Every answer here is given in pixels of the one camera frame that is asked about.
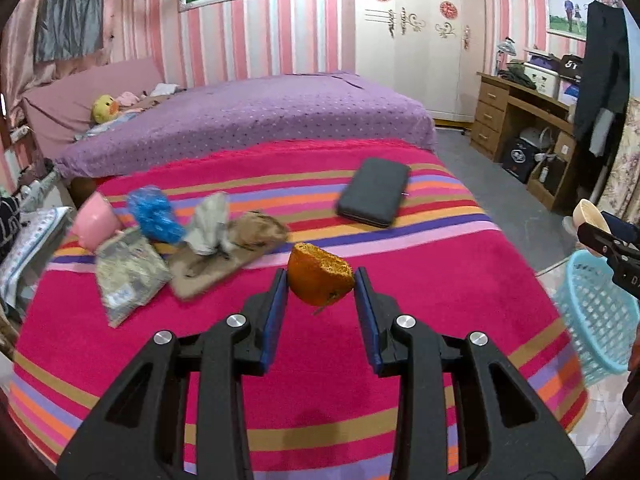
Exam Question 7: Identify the floral beige curtain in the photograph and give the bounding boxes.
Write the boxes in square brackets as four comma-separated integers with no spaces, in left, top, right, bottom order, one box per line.
[598,96,640,224]

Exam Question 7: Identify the black box under desk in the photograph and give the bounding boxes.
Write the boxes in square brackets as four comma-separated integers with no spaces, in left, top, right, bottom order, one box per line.
[501,138,540,184]

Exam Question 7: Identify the black wallet case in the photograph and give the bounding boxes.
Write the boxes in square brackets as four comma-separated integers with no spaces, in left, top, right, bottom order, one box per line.
[336,157,410,229]

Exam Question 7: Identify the striped pink blanket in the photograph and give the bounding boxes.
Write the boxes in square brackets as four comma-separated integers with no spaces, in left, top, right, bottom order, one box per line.
[8,140,588,479]

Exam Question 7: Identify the wooden desk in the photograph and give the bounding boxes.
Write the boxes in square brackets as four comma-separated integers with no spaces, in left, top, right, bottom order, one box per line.
[471,74,576,212]

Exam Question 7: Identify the purple dotted bed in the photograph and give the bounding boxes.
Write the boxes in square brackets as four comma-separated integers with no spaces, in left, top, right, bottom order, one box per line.
[54,72,436,179]

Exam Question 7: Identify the silver snack wrapper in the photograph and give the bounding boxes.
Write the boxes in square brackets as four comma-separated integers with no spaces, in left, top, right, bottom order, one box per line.
[94,226,171,327]

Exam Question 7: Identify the grey tissue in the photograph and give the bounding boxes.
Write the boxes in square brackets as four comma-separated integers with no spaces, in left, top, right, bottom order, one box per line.
[183,192,232,257]

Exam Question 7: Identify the desk lamp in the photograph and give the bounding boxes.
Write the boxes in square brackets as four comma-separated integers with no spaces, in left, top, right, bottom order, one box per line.
[495,37,518,75]

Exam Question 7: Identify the white wardrobe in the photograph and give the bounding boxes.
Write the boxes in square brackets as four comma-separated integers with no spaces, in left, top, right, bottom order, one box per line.
[355,0,485,122]

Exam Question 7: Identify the pink piggy bank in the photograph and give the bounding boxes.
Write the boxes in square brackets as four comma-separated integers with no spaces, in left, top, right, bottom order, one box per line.
[70,192,122,252]

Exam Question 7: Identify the white fan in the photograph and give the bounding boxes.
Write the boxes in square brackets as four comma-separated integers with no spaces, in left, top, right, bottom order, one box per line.
[518,127,552,152]

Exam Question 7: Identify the blue plastic bag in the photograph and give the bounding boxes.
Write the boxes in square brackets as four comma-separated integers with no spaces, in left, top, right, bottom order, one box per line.
[127,185,184,245]

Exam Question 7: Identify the yellow duck plush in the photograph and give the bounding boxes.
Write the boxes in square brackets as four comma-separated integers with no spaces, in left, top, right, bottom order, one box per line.
[91,94,119,125]

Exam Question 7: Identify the black hanging clothes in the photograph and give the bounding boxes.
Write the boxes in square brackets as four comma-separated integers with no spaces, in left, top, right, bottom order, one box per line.
[574,1,629,157]

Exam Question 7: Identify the white storage box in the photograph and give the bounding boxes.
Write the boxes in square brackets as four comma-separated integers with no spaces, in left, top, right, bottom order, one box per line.
[524,63,560,99]

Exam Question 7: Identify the brown paper ball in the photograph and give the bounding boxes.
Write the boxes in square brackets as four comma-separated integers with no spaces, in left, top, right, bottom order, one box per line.
[228,211,288,250]

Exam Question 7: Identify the grey window curtain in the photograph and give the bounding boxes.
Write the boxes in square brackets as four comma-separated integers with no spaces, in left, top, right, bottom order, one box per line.
[34,0,104,63]

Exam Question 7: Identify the half orange peel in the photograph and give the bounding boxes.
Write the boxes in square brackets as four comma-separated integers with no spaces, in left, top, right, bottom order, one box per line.
[286,243,355,309]

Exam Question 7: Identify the pink headboard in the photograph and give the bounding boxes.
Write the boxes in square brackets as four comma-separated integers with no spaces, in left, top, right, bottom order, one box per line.
[21,58,164,159]

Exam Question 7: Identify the white round bowl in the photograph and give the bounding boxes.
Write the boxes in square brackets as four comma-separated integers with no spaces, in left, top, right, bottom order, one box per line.
[573,198,611,234]

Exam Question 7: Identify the brown phone case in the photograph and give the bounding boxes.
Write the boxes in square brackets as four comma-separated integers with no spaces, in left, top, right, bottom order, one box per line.
[168,243,284,300]

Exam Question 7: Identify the small framed couple photo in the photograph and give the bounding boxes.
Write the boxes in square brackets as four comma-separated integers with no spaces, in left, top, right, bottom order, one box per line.
[547,0,598,41]

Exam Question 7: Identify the light blue plastic basket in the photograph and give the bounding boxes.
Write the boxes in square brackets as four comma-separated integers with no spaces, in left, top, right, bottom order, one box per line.
[553,249,639,386]

